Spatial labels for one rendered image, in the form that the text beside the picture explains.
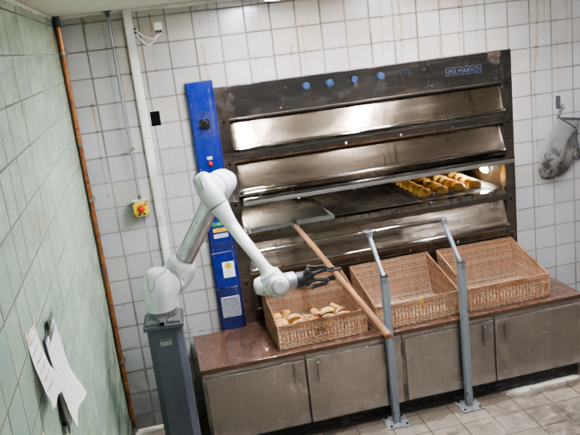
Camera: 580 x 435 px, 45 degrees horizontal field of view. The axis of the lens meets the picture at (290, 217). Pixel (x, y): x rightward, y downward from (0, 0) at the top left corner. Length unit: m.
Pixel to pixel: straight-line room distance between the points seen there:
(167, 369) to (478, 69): 2.69
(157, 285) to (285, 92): 1.48
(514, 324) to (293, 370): 1.42
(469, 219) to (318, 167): 1.12
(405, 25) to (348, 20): 0.37
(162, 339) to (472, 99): 2.50
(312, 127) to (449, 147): 0.94
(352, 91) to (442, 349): 1.69
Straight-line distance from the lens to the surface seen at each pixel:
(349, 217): 4.60
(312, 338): 4.23
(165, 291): 3.68
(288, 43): 4.37
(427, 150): 4.70
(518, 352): 4.75
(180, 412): 3.93
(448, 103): 4.73
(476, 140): 4.84
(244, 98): 4.35
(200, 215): 3.67
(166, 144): 4.31
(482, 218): 4.96
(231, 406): 4.26
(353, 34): 4.48
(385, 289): 4.14
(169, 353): 3.78
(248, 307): 4.62
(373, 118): 4.54
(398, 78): 4.60
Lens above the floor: 2.37
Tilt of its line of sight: 15 degrees down
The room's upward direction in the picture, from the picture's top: 7 degrees counter-clockwise
